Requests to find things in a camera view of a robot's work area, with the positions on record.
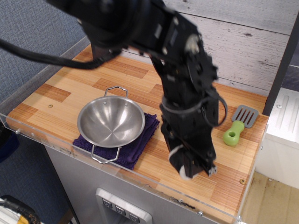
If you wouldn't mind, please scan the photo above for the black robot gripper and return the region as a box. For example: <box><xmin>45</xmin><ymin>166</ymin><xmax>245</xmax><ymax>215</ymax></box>
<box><xmin>160</xmin><ymin>96</ymin><xmax>219</xmax><ymax>178</ymax></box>

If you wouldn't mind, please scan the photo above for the plush sushi roll toy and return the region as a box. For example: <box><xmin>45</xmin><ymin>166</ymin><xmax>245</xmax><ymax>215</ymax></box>
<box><xmin>168</xmin><ymin>145</ymin><xmax>193</xmax><ymax>180</ymax></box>

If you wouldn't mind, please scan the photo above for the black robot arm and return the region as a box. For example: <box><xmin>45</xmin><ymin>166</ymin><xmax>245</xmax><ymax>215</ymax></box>
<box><xmin>50</xmin><ymin>0</ymin><xmax>220</xmax><ymax>178</ymax></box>

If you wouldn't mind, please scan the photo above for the purple folded cloth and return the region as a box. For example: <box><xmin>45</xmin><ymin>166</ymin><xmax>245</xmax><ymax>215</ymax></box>
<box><xmin>72</xmin><ymin>112</ymin><xmax>161</xmax><ymax>171</ymax></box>

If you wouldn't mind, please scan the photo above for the green grey toy spatula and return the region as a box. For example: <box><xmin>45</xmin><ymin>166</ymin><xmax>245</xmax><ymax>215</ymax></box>
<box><xmin>223</xmin><ymin>105</ymin><xmax>259</xmax><ymax>146</ymax></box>

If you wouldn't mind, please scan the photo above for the clear acrylic table guard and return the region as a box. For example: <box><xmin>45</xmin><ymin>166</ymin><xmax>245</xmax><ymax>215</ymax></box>
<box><xmin>0</xmin><ymin>34</ymin><xmax>269</xmax><ymax>224</ymax></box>

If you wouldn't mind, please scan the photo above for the white ribbed side appliance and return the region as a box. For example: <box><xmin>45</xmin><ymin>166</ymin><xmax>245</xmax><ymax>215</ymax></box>
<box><xmin>256</xmin><ymin>88</ymin><xmax>299</xmax><ymax>188</ymax></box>

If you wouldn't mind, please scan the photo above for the silver toy fridge cabinet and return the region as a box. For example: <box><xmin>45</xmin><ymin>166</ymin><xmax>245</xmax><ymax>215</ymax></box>
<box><xmin>45</xmin><ymin>146</ymin><xmax>194</xmax><ymax>224</ymax></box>

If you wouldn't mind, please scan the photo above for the yellow object at corner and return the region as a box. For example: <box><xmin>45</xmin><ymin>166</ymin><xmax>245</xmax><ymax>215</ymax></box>
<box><xmin>17</xmin><ymin>215</ymin><xmax>29</xmax><ymax>224</ymax></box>

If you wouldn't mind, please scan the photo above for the stainless steel two-handled bowl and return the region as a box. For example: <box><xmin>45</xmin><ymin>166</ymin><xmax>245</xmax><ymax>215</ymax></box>
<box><xmin>77</xmin><ymin>86</ymin><xmax>145</xmax><ymax>164</ymax></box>

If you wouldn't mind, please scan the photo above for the black left upright post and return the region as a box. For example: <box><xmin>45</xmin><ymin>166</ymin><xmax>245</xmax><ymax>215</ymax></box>
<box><xmin>91</xmin><ymin>44</ymin><xmax>107</xmax><ymax>60</ymax></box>

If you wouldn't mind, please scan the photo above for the black upright post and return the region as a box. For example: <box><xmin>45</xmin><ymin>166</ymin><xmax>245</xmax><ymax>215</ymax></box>
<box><xmin>91</xmin><ymin>44</ymin><xmax>107</xmax><ymax>60</ymax></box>
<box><xmin>262</xmin><ymin>14</ymin><xmax>299</xmax><ymax>116</ymax></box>

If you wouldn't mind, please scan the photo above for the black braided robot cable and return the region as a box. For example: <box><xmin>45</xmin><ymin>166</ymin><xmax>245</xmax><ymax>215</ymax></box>
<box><xmin>0</xmin><ymin>38</ymin><xmax>122</xmax><ymax>70</ymax></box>

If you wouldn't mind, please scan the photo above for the black right upright post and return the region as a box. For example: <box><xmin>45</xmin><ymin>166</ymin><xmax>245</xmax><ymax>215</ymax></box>
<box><xmin>262</xmin><ymin>14</ymin><xmax>299</xmax><ymax>116</ymax></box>

